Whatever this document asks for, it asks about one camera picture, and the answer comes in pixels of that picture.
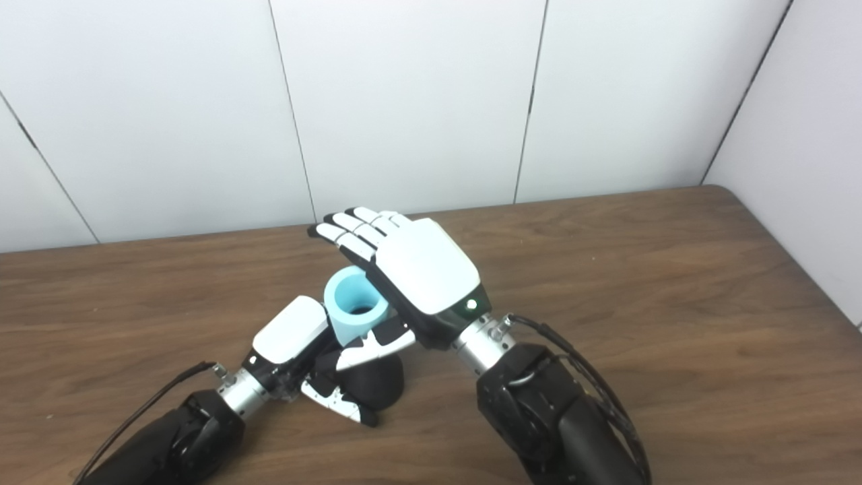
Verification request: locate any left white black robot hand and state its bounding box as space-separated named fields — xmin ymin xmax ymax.
xmin=242 ymin=295 xmax=379 ymax=428

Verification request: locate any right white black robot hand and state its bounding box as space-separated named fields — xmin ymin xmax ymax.
xmin=308 ymin=207 xmax=492 ymax=373

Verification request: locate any light-blue short hose tube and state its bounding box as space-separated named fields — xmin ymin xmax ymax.
xmin=323 ymin=265 xmax=390 ymax=347

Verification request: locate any black funnel-shaped nozzle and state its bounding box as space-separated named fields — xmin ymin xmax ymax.
xmin=313 ymin=350 xmax=405 ymax=413

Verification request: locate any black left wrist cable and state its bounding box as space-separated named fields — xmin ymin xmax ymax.
xmin=73 ymin=362 xmax=226 ymax=485

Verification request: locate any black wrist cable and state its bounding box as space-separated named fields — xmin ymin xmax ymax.
xmin=73 ymin=362 xmax=226 ymax=485
xmin=495 ymin=313 xmax=653 ymax=485

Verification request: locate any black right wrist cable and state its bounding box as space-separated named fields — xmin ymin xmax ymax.
xmin=495 ymin=313 xmax=653 ymax=485

